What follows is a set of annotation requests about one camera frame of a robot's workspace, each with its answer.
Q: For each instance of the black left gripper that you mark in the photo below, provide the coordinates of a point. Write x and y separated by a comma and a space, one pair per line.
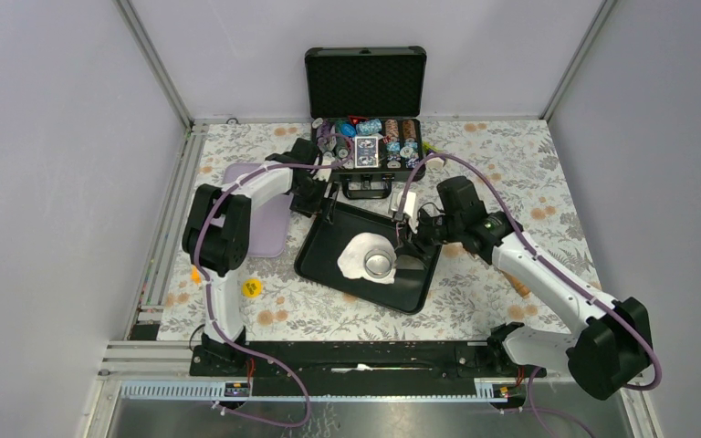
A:
312, 207

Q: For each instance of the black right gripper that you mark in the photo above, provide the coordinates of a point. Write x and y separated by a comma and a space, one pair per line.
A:
417, 245

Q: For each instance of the metal dough scraper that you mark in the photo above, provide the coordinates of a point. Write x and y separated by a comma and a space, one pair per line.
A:
408, 257

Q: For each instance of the black baking tray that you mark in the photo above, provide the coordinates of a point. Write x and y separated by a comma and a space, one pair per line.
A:
317, 259

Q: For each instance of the white dough disc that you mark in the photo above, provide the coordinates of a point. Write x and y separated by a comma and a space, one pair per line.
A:
370, 257

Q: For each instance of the wooden rolling pin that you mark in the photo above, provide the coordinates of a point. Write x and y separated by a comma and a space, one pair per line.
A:
520, 288

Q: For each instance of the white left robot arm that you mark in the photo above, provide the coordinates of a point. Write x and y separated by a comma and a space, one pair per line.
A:
217, 234

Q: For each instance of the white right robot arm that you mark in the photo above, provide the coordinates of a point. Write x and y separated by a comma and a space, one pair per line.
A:
608, 341

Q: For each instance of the purple plastic tray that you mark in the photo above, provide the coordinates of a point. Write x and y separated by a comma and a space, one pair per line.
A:
269, 218

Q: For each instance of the blue playing card deck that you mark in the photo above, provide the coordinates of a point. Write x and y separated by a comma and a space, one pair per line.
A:
366, 152

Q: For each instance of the black poker chip case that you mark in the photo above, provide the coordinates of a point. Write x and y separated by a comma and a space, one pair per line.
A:
368, 91

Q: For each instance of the yellow round token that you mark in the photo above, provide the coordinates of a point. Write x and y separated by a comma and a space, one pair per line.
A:
251, 288

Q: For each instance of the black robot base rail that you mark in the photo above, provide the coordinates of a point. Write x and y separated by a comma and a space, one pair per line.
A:
447, 359

